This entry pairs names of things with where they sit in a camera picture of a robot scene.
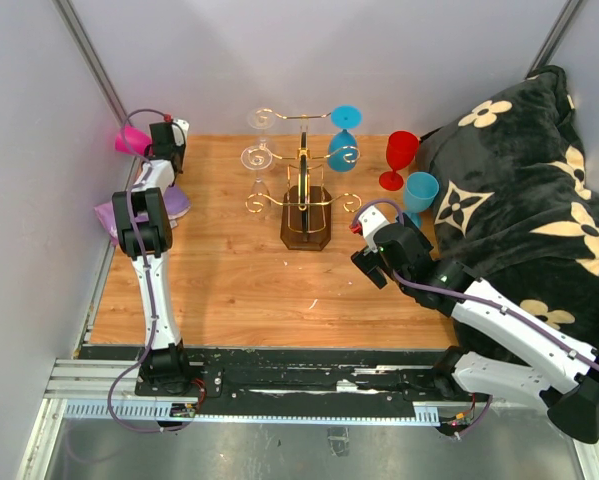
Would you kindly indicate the right aluminium frame post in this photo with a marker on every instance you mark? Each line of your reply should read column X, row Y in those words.
column 554, row 48

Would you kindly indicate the rear clear wine glass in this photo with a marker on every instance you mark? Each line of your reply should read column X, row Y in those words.
column 262, row 119

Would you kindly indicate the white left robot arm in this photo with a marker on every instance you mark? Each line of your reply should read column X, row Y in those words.
column 145, row 236

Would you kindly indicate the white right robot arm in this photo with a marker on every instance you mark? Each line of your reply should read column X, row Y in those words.
column 557, row 376

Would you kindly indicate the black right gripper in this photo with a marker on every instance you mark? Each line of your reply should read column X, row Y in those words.
column 371, row 264

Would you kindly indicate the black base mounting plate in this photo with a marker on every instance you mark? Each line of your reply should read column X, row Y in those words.
column 319, row 384

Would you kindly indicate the aluminium frame post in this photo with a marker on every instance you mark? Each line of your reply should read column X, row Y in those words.
column 75, row 26
column 554, row 48

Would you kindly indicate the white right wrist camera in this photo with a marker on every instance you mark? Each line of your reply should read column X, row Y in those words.
column 367, row 223

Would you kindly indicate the blue wine glass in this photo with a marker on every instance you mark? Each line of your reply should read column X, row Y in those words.
column 420, row 190
column 343, row 150

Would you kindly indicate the gold wire wine glass rack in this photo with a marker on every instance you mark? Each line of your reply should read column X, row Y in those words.
column 306, row 219

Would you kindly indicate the red wine glass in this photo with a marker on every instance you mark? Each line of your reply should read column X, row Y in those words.
column 400, row 152

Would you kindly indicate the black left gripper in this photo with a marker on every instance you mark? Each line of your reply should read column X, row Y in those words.
column 181, row 150

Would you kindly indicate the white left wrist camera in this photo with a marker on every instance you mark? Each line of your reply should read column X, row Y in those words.
column 180, row 129

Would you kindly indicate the black floral blanket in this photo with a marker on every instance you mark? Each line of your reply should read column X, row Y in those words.
column 514, row 204

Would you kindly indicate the left aluminium frame post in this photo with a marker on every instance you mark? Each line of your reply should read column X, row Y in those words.
column 75, row 26

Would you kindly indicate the clear wine glass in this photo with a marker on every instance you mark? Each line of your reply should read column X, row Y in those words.
column 262, row 119
column 257, row 158

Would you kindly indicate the pink wine glass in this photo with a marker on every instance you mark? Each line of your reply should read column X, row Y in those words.
column 132, row 141

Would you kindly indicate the purple cloth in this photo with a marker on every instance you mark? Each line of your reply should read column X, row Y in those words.
column 176, row 202

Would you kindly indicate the front clear wine glass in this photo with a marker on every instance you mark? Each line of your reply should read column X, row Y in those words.
column 257, row 158

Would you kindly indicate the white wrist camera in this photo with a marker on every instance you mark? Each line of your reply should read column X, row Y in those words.
column 367, row 223
column 180, row 129

